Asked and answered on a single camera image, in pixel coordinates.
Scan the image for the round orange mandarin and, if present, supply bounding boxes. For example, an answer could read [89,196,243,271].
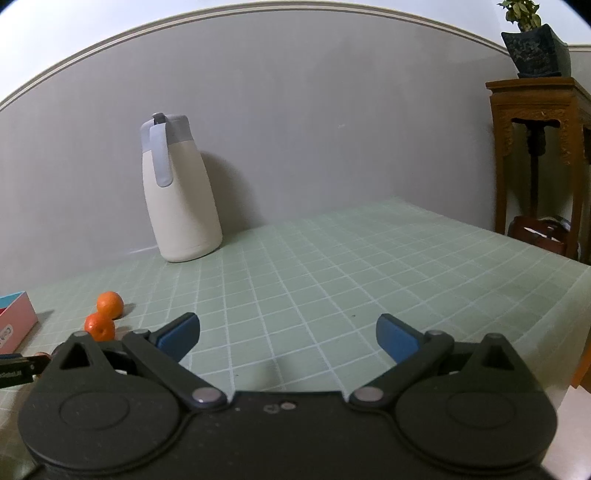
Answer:
[84,312,116,342]

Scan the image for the orange mandarin with knob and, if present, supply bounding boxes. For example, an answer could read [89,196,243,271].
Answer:
[96,291,124,320]

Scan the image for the colourful cloth book box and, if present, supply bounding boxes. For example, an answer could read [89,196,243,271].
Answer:
[0,291,38,354]

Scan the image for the green checked tablecloth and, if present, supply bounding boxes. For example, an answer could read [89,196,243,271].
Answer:
[22,199,590,403]

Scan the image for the white thermos jug grey lid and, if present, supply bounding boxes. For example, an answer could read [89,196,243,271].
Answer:
[140,113,222,263]

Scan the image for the carved wooden side table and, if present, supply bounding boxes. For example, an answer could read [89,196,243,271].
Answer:
[486,77,590,259]

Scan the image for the dark potted plant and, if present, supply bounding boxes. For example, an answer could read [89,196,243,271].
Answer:
[499,0,571,79]

